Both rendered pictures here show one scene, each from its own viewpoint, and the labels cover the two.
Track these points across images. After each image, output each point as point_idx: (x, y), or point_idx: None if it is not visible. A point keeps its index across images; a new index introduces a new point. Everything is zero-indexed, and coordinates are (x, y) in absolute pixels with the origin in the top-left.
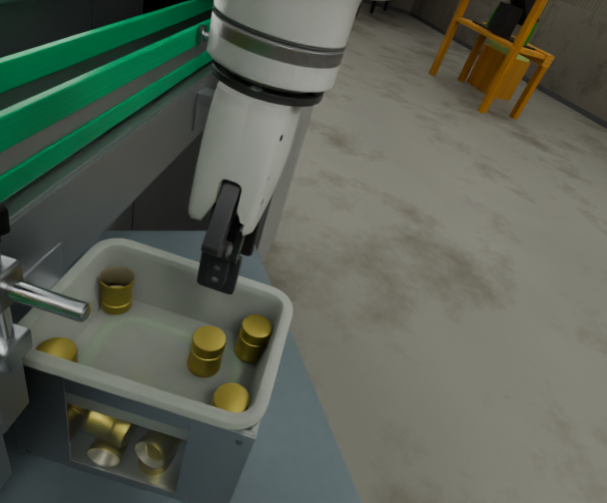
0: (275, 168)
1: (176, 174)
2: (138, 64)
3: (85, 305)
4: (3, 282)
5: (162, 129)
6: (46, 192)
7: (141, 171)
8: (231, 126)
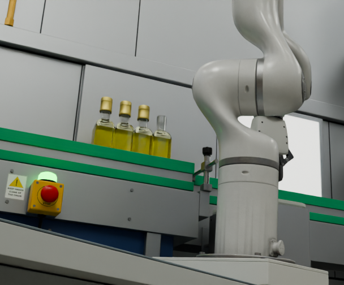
0: (262, 129)
1: None
2: (310, 198)
3: (216, 159)
4: (207, 162)
5: (330, 234)
6: None
7: (312, 246)
8: (252, 124)
